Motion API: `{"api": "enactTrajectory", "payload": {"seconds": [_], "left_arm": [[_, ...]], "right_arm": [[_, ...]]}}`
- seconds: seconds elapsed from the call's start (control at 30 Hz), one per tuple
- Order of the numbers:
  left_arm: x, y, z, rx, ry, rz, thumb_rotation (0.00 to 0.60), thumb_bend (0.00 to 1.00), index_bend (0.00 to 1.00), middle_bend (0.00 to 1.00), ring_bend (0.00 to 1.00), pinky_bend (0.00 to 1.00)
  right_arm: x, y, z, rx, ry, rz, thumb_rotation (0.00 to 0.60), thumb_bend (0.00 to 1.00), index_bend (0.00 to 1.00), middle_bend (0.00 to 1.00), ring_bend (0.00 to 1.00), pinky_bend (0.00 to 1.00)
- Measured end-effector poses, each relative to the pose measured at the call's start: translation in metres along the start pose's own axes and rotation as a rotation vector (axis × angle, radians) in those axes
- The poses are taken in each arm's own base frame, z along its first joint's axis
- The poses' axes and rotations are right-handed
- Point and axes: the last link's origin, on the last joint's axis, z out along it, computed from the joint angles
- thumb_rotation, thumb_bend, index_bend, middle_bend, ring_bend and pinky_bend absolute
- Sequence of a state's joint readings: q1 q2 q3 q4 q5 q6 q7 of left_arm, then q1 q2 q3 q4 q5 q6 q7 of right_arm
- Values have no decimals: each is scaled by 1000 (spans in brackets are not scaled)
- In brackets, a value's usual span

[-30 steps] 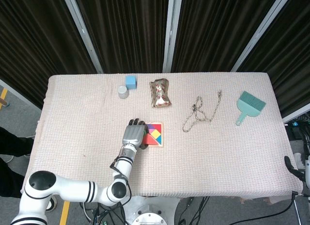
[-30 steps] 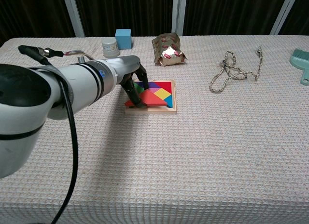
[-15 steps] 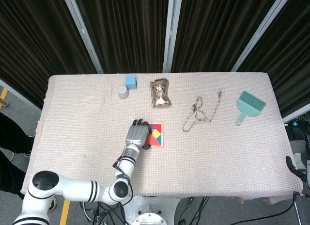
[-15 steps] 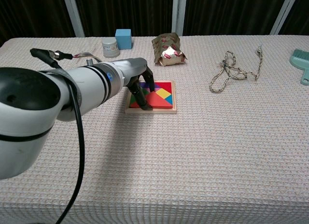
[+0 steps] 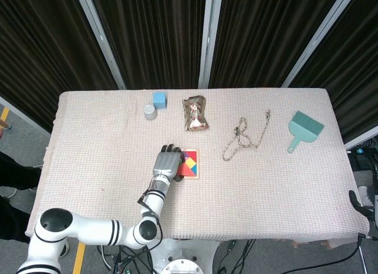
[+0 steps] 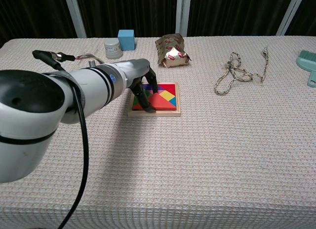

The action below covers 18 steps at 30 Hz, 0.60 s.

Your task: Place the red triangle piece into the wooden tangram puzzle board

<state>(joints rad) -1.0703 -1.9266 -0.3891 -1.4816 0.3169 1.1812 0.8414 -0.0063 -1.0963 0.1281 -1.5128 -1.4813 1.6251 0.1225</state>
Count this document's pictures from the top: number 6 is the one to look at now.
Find teal plastic brush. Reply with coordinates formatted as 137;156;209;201
295;49;316;87

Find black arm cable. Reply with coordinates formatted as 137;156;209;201
32;49;89;229

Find grey metal frame post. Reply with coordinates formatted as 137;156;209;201
63;0;87;38
175;0;192;37
276;0;307;37

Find dark curtain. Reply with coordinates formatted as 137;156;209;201
0;0;316;48

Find red wooden triangle piece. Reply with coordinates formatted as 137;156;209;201
147;92;177;112

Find gold foil snack bag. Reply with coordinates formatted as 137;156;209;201
155;33;191;68

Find wooden tangram puzzle tray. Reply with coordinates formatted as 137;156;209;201
127;82;182;117

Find beige waffle tablecloth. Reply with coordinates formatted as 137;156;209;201
0;36;316;229

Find red triangle tangram piece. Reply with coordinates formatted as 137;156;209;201
157;83;176;94

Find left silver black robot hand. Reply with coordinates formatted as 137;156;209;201
116;58;159;114

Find green triangle tangram piece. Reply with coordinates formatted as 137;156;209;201
132;90;152;111

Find grey cylindrical jar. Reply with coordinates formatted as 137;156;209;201
103;38;123;60

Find yellow square tangram piece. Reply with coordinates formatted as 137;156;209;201
159;90;175;101

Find light blue block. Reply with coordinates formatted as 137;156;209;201
117;29;135;51

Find braided beige rope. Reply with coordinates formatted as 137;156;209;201
213;46;270;96

